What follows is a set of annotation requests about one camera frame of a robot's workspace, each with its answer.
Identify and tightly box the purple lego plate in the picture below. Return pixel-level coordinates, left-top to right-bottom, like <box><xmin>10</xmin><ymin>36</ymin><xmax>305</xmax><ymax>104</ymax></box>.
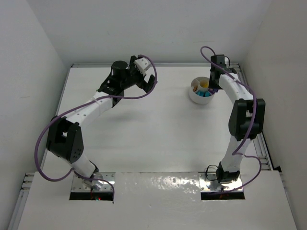
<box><xmin>209</xmin><ymin>89</ymin><xmax>218</xmax><ymax>94</ymax></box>

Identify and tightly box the yellow long lego brick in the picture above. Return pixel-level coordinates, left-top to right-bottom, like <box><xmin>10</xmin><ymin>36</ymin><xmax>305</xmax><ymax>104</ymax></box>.
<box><xmin>200</xmin><ymin>81</ymin><xmax>209</xmax><ymax>88</ymax></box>

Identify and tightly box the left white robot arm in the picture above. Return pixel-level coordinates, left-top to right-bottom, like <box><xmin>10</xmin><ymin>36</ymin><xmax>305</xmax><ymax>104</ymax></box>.
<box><xmin>46</xmin><ymin>55</ymin><xmax>157</xmax><ymax>181</ymax></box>

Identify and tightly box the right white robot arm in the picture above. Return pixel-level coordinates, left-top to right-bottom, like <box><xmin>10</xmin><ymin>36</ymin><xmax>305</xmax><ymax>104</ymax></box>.
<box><xmin>209</xmin><ymin>55</ymin><xmax>266</xmax><ymax>183</ymax></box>

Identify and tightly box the white round divided container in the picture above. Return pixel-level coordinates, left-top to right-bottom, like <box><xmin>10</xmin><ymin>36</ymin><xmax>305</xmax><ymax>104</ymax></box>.
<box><xmin>189</xmin><ymin>77</ymin><xmax>216</xmax><ymax>105</ymax></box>

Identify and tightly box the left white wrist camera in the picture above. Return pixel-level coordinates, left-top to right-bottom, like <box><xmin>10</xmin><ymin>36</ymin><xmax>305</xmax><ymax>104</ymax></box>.
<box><xmin>134</xmin><ymin>57</ymin><xmax>152</xmax><ymax>76</ymax></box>

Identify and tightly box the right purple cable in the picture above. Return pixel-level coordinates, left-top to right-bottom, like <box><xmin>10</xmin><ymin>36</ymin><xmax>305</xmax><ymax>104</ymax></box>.
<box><xmin>200</xmin><ymin>46</ymin><xmax>262</xmax><ymax>194</ymax></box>

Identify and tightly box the purple cable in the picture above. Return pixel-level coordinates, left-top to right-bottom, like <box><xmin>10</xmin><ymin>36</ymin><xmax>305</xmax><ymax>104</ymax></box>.
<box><xmin>34</xmin><ymin>54</ymin><xmax>158</xmax><ymax>199</ymax></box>
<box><xmin>200</xmin><ymin>46</ymin><xmax>262</xmax><ymax>194</ymax></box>

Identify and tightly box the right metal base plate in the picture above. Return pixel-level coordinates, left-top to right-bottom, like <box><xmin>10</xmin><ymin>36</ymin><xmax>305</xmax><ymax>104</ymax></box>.
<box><xmin>199</xmin><ymin>172</ymin><xmax>242</xmax><ymax>193</ymax></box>

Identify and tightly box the metal base plate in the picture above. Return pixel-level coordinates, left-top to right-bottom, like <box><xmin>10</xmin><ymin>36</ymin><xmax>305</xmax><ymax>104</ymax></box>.
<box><xmin>71</xmin><ymin>172</ymin><xmax>115</xmax><ymax>192</ymax></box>
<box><xmin>199</xmin><ymin>172</ymin><xmax>242</xmax><ymax>193</ymax></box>

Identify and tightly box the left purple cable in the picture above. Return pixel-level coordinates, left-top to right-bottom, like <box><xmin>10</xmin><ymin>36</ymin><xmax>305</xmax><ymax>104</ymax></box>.
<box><xmin>34</xmin><ymin>54</ymin><xmax>158</xmax><ymax>199</ymax></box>

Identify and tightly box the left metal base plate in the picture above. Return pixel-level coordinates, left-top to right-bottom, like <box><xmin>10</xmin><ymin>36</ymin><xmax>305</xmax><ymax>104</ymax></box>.
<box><xmin>71</xmin><ymin>172</ymin><xmax>115</xmax><ymax>192</ymax></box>

